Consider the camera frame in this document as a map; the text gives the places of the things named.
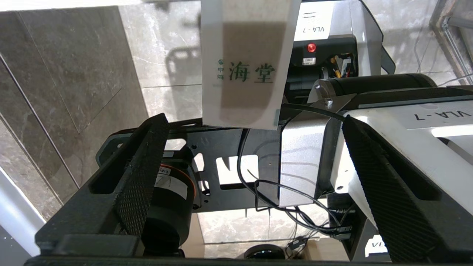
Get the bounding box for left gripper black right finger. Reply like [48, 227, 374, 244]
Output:
[342, 115, 473, 263]

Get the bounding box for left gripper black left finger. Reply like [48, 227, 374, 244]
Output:
[35, 113, 170, 257]

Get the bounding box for beige flat panel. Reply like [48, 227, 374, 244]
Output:
[301, 238, 352, 260]

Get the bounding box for silver metal cover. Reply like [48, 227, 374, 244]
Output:
[278, 110, 343, 208]

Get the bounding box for black torso actuator cylinder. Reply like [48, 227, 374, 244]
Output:
[308, 73, 439, 108]

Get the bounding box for black caster wheel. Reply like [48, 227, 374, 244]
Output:
[244, 243, 287, 259]

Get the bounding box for black control panel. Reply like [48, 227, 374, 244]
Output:
[286, 34, 360, 105]

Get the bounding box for white labelled base column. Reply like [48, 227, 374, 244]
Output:
[291, 0, 397, 79]

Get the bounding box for beige comb packet green label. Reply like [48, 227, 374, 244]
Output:
[201, 0, 302, 131]

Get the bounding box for black wheel motor orange ring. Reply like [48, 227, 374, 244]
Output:
[142, 164, 197, 258]

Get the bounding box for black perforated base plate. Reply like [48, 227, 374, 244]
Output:
[95, 123, 333, 214]

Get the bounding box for grey metal frame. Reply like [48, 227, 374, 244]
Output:
[430, 0, 473, 86]

